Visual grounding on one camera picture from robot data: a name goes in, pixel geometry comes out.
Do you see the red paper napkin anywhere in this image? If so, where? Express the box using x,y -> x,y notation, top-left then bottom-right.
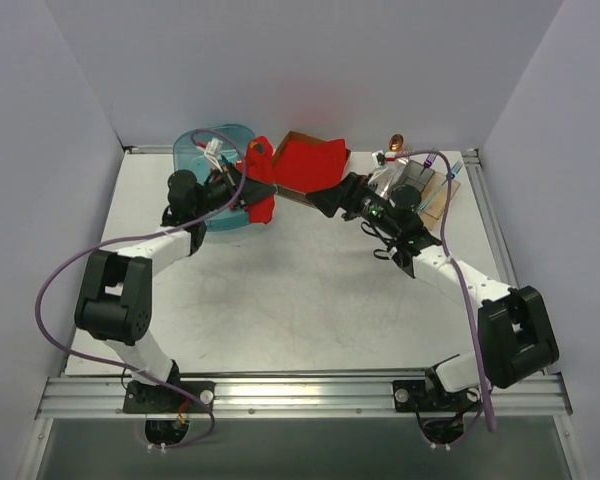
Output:
236,136 -> 276,224

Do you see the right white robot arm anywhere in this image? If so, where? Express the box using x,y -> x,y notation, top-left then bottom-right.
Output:
306,173 -> 559,409

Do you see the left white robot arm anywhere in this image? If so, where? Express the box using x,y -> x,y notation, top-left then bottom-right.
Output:
74,163 -> 276,411

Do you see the red napkin stack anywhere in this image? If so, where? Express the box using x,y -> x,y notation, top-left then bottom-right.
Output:
272,138 -> 350,196

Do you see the brown cardboard napkin box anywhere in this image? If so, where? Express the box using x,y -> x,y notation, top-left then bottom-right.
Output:
269,130 -> 353,211

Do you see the blue transparent plastic bin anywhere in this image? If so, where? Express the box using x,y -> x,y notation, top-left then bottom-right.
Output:
173,124 -> 255,232

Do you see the copper metallic spoon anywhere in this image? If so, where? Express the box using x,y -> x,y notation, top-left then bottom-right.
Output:
388,133 -> 404,152

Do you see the clear acrylic utensil holder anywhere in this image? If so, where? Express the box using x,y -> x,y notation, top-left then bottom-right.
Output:
369,149 -> 462,231

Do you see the purple metallic fork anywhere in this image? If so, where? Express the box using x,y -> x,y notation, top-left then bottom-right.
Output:
423,149 -> 438,169

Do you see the blue metallic fork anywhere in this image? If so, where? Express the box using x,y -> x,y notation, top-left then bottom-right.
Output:
419,161 -> 464,211

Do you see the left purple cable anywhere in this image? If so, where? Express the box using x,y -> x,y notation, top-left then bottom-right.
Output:
33,128 -> 248,448

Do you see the purple cable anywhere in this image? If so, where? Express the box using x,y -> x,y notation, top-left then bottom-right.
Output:
33,128 -> 248,448
379,147 -> 499,446

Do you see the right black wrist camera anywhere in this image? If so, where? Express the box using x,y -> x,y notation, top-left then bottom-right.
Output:
369,148 -> 424,221

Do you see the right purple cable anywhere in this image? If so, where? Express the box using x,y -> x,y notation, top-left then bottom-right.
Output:
379,147 -> 499,446

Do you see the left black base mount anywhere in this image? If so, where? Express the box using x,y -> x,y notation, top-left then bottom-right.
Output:
122,380 -> 216,414

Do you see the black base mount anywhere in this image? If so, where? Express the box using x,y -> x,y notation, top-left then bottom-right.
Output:
122,380 -> 216,414
391,375 -> 479,414

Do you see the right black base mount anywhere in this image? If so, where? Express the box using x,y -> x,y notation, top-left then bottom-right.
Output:
391,375 -> 479,414

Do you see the aluminium front rail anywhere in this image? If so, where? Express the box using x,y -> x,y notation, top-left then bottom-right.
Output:
37,371 -> 572,419

